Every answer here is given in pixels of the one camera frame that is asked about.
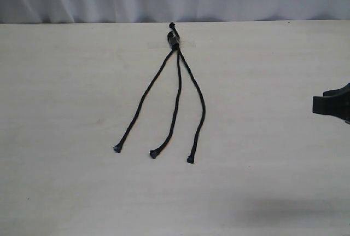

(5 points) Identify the black rope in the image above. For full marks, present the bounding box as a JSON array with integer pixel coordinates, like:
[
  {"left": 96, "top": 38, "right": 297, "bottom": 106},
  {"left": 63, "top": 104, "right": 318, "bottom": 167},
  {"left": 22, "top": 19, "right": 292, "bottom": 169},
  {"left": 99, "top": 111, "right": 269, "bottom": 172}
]
[
  {"left": 149, "top": 34, "right": 182, "bottom": 159},
  {"left": 113, "top": 31, "right": 176, "bottom": 153},
  {"left": 169, "top": 22, "right": 206, "bottom": 164}
]

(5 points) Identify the clear adhesive tape strip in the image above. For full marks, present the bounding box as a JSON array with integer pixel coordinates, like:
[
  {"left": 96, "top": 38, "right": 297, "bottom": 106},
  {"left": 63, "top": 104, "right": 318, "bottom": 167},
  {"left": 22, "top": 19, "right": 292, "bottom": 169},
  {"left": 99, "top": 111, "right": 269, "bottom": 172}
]
[{"left": 147, "top": 41, "right": 196, "bottom": 49}]

